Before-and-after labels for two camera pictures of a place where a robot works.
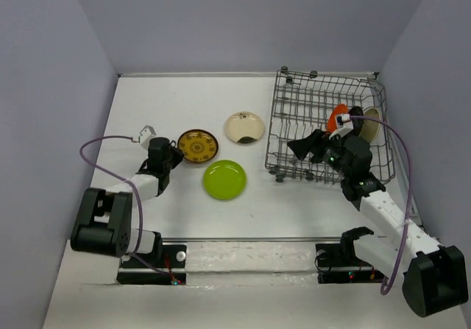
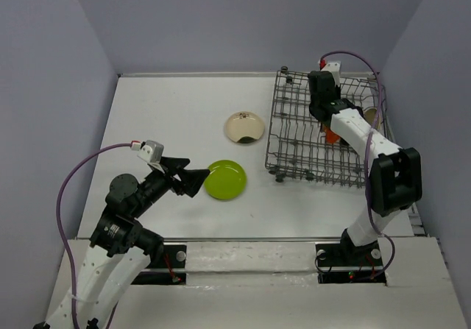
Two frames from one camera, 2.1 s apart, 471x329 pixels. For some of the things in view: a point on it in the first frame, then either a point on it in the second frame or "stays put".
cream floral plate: x=369 y=129 stays put
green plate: x=224 y=179 stays put
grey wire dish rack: x=302 y=104 stays put
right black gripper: x=315 y=143 to x=338 y=91
